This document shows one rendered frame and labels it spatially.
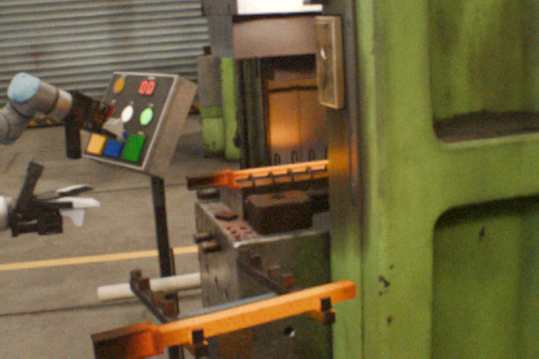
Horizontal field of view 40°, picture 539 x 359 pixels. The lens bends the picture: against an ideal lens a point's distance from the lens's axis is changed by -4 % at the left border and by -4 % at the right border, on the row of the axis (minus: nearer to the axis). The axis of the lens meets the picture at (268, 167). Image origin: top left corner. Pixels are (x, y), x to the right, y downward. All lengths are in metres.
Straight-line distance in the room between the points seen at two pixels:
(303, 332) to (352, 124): 0.49
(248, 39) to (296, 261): 0.48
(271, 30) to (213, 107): 5.23
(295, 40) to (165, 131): 0.58
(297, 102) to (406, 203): 0.67
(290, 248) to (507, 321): 0.48
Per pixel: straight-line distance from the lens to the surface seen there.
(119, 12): 9.61
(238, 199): 1.71
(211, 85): 6.84
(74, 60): 9.67
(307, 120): 1.98
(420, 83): 1.34
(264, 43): 1.65
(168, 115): 2.11
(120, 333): 1.07
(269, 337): 1.64
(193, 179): 1.71
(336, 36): 1.42
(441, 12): 1.43
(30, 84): 1.93
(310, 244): 1.60
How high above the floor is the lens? 1.39
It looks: 13 degrees down
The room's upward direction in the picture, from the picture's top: 3 degrees counter-clockwise
